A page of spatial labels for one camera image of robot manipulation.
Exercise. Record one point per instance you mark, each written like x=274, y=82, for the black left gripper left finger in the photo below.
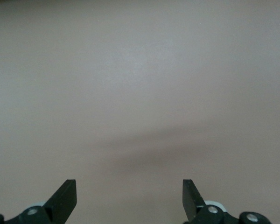
x=60, y=205

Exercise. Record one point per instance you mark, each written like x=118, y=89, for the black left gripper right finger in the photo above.
x=191, y=200

